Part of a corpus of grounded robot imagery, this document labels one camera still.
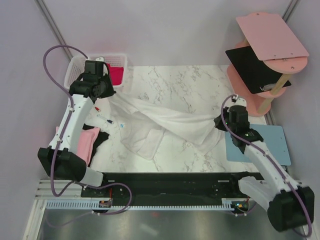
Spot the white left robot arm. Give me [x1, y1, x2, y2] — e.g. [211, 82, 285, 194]
[37, 60, 116, 197]

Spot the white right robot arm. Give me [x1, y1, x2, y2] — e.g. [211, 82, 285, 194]
[214, 105, 315, 238]

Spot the red t shirt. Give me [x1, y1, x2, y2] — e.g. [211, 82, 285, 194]
[107, 63, 125, 87]

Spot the white plastic basket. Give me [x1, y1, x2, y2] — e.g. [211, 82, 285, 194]
[64, 53, 128, 90]

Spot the light blue mat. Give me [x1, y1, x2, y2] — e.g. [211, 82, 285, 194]
[225, 124, 292, 166]

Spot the black square sheet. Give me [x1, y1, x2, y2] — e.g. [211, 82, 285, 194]
[225, 46, 282, 94]

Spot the black t shirt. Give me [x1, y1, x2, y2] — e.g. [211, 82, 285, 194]
[88, 130, 110, 167]

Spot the pink t shirt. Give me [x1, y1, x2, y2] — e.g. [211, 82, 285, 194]
[54, 126, 100, 163]

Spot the pink wooden shelf stand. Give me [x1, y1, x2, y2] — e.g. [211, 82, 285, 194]
[227, 12, 310, 117]

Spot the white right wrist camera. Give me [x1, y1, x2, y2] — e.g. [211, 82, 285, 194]
[231, 95, 247, 108]

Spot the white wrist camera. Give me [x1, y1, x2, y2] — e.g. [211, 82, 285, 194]
[95, 56, 105, 62]
[231, 95, 247, 108]

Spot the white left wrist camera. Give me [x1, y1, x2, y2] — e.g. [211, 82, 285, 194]
[95, 56, 105, 62]

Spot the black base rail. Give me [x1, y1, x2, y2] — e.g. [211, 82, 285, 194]
[81, 171, 263, 205]

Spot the white slotted cable duct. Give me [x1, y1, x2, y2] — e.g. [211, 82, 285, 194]
[45, 198, 248, 211]

